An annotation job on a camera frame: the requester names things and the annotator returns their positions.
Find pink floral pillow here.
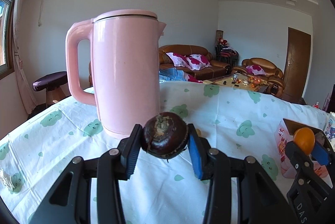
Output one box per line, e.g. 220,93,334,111
246,65,266,76
166,52,190,67
186,54,211,71

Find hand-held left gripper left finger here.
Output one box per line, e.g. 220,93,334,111
29,123,144,224

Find blue checkered cloth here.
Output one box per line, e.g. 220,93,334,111
159,68,188,82

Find pink curtain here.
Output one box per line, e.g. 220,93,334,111
12,0,40,115

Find brown leather sofa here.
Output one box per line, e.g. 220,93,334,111
158,44,232,80

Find pink electric kettle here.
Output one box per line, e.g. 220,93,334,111
65,10,167,140

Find white green-cloud tablecloth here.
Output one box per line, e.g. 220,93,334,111
0,81,335,224

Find brown wooden door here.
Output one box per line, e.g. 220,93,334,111
281,27,312,102

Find air conditioner pipe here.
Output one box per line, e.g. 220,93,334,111
37,0,44,27

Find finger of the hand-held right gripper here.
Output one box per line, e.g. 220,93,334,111
313,139,335,166
285,141,321,188

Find dark water chestnut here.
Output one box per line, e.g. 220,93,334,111
141,113,189,160

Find wooden coffee table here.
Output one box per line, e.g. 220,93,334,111
203,73,270,94

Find pink cloth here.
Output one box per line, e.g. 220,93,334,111
186,74,204,83

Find window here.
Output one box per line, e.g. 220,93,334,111
0,0,22,80

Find crumpled tan wrapper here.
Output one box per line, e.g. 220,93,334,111
0,168,14,192

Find orange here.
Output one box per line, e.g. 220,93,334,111
293,128,316,156

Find cluster of small tangerines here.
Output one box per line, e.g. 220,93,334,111
247,76,262,88

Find printed white bag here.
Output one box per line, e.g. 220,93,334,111
324,111,335,146

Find orange leather chair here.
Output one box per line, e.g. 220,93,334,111
88,60,94,87

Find purple cushioned stool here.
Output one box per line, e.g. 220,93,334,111
33,71,69,107

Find pink printed box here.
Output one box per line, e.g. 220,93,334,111
274,118,333,180

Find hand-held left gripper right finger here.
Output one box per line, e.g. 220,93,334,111
186,123,295,224

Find stacked dark chairs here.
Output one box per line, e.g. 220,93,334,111
215,43,239,67

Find brown leather armchair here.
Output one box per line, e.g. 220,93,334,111
232,58,285,98

